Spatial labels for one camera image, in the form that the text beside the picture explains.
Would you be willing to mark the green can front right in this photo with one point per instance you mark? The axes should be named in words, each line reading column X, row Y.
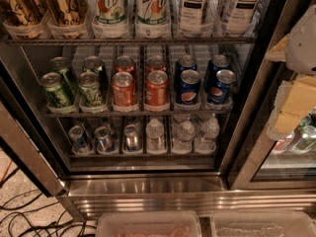
column 91, row 90

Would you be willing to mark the clear plastic bin right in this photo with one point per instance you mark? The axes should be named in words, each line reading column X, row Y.
column 262, row 224

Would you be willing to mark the middle wire shelf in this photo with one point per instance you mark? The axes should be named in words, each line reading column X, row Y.
column 137, row 113

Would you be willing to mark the green can front left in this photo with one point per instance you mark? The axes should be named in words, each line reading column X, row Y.
column 58, row 92

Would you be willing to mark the blue Pepsi can back left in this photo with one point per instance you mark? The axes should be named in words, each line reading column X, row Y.
column 183, row 63

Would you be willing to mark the gold LaCroix can right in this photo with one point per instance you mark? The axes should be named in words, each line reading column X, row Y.
column 68, row 15

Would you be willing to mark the green can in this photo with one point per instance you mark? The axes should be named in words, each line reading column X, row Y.
column 58, row 92
column 61, row 66
column 91, row 90
column 95, row 64

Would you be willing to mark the orange can back right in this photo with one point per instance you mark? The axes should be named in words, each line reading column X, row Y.
column 156, row 62

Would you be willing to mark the green can back left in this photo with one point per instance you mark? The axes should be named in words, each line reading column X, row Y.
column 61, row 66

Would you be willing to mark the slim blue can left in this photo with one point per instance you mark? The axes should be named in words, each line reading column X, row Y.
column 79, row 136

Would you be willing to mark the clear plastic bin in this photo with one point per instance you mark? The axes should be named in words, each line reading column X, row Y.
column 262, row 224
column 149, row 224

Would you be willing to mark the bottom wire shelf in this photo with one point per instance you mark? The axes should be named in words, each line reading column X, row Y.
column 141, row 155

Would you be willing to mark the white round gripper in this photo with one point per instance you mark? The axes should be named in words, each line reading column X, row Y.
column 303, row 44

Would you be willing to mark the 7UP can left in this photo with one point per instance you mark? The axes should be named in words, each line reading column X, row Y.
column 110, row 20

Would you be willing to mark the gold lacroix can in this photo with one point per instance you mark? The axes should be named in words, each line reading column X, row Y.
column 24, row 15
column 68, row 15

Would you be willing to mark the orange can front left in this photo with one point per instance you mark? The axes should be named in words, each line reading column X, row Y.
column 123, row 89

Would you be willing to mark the steel fridge door left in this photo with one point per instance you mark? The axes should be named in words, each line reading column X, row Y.
column 17, row 145

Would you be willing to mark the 7UP can right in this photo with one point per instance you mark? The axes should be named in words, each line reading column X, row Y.
column 152, row 18

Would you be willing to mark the slim silver can right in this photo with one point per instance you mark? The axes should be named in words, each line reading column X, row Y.
column 132, row 138

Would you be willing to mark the blue pepsi can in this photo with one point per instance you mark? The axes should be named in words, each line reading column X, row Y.
column 187, row 91
column 220, row 86
column 183, row 63
column 217, row 63

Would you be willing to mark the green can back right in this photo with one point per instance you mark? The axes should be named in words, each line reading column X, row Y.
column 95, row 64

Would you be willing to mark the Teas Tea bottle right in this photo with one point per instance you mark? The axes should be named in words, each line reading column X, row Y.
column 236, row 17

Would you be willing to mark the blue Pepsi can front left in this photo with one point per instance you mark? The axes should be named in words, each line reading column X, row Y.
column 187, row 91

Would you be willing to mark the slim blue can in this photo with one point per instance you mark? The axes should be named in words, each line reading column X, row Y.
column 104, row 139
column 79, row 136

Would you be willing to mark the clear water bottle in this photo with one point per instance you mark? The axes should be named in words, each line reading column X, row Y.
column 183, row 138
column 155, row 137
column 205, row 142

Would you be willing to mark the slim blue can middle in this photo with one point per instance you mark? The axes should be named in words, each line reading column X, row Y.
column 104, row 139

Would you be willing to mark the gold LaCroix can left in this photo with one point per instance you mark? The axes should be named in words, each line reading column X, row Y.
column 24, row 15

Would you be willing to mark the wire shelf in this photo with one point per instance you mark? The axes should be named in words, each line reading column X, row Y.
column 137, row 113
column 141, row 155
column 60, row 42

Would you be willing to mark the clear plastic bin left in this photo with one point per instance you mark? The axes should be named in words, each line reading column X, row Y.
column 149, row 224

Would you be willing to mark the glass fridge door right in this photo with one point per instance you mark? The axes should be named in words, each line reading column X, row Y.
column 252, row 159

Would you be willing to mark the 7up can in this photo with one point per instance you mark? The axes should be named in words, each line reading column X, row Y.
column 110, row 20
column 152, row 18

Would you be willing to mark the orange can back left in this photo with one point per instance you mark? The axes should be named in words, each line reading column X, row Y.
column 125, row 63

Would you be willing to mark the Teas Tea bottle left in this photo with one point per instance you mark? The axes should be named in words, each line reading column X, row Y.
column 195, row 19

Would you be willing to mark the orange can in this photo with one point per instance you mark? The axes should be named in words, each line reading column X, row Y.
column 123, row 89
column 156, row 88
column 125, row 63
column 156, row 62

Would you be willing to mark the blue Pepsi can front right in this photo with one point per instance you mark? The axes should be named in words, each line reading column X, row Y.
column 220, row 86

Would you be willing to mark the teas tea bottle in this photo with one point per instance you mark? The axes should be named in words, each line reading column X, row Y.
column 236, row 17
column 195, row 19

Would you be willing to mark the blue Pepsi can back right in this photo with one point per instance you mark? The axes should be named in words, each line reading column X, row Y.
column 217, row 63

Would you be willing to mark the top wire shelf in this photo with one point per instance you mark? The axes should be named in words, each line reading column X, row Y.
column 60, row 42

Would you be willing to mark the orange can front right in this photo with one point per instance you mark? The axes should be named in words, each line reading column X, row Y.
column 156, row 88

